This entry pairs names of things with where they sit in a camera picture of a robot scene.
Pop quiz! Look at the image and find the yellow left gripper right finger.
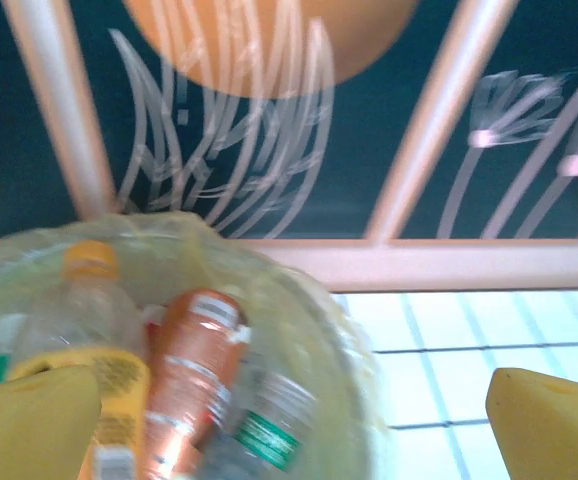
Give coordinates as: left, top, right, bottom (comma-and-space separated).
485, 367, 578, 480

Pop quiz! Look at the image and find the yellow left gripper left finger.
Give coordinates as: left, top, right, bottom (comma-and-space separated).
0, 363, 104, 480

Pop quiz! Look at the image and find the orange juice bottle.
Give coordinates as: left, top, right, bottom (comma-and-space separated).
16, 239, 153, 480

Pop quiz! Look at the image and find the brown coffee drink bottle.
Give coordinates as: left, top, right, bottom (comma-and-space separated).
141, 288, 253, 480

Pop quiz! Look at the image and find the white green label square bottle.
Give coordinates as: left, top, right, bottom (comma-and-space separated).
201, 372, 320, 480

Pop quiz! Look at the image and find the bin with green liner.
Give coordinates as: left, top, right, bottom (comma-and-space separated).
0, 212, 385, 480

